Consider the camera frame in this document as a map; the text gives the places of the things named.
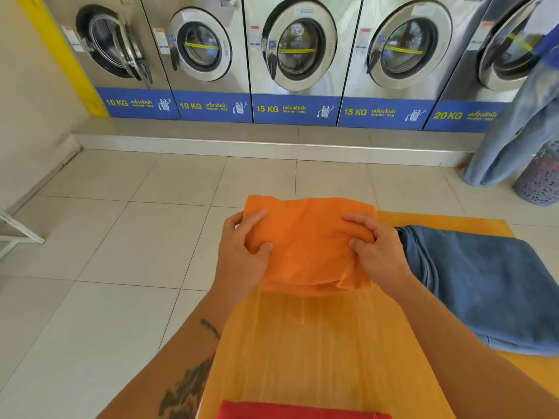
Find person's left forearm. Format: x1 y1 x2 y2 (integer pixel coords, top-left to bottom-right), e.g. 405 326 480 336
98 287 245 419

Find blue denim garment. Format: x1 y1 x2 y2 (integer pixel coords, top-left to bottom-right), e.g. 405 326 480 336
395 225 559 357

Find person's right hand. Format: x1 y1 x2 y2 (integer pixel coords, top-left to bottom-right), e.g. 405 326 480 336
342 212 413 300

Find medium steel washing machine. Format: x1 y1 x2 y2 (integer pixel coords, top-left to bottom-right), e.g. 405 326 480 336
337 0 494 130
243 0 366 126

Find grey plastic laundry basket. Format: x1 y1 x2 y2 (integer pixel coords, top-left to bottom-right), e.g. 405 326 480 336
512 139 559 207

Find red cloth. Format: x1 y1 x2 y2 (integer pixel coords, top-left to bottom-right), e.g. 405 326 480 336
217 400 392 419

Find small steel washing machine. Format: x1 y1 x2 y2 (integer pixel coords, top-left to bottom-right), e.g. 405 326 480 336
139 0 253 123
39 0 181 120

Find wooden stool white frame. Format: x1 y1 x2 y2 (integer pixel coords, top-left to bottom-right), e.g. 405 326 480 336
0 208 45 260

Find person's left hand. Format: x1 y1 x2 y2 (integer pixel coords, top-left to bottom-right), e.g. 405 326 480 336
209 209 274 308

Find large steel washing machine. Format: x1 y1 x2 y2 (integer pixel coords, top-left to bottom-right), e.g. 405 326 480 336
423 0 559 134

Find person's right forearm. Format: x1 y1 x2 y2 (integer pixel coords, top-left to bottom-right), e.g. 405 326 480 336
382 274 559 419

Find orange cloth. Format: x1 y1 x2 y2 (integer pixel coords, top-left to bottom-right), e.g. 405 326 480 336
242 194 377 297

